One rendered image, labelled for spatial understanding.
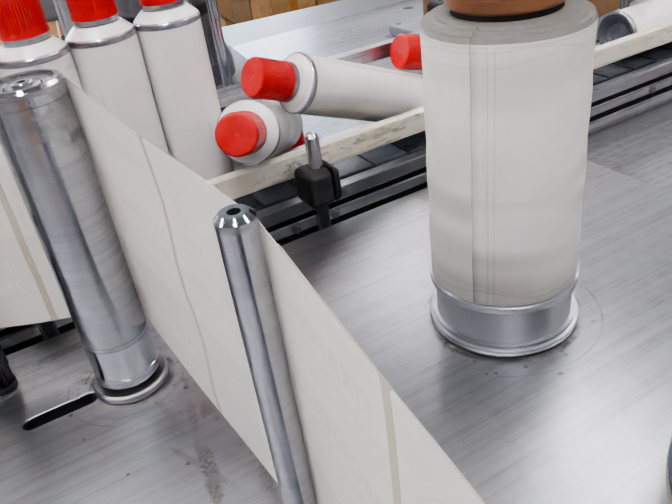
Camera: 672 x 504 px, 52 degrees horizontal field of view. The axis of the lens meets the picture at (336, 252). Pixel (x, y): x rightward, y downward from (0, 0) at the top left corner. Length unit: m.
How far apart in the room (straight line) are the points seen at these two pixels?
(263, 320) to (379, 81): 0.46
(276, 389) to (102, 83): 0.37
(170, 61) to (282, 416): 0.38
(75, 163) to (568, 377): 0.28
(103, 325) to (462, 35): 0.24
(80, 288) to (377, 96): 0.35
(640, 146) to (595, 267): 0.31
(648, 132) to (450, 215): 0.48
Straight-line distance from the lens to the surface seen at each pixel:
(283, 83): 0.57
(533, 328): 0.41
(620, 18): 0.88
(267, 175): 0.59
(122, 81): 0.55
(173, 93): 0.56
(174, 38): 0.55
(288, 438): 0.23
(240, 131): 0.51
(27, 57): 0.53
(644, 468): 0.37
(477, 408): 0.38
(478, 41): 0.32
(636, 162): 0.75
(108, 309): 0.39
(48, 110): 0.35
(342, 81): 0.60
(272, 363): 0.21
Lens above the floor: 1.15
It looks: 32 degrees down
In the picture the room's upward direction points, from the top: 8 degrees counter-clockwise
